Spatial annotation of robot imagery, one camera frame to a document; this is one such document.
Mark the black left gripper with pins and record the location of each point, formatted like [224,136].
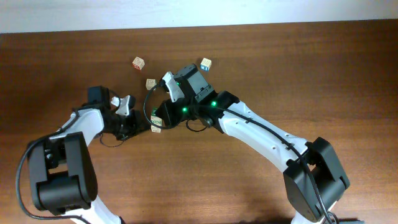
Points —
[137,128]

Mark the wooden block letter J blue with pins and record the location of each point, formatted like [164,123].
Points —
[155,129]

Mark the wooden block red far corner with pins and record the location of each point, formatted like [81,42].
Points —
[138,63]

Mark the wooden block green yellow sides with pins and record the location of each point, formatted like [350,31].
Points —
[156,120]

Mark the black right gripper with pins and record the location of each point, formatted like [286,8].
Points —
[171,117]

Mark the wooden block dove picture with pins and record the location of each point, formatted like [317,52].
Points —
[151,83]

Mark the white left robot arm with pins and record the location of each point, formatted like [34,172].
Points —
[61,173]

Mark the wooden block number 1 red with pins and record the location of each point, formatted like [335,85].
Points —
[153,113]

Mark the wooden block blue top far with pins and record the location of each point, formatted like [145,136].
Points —
[205,64]

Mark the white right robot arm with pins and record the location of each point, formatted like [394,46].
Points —
[313,175]

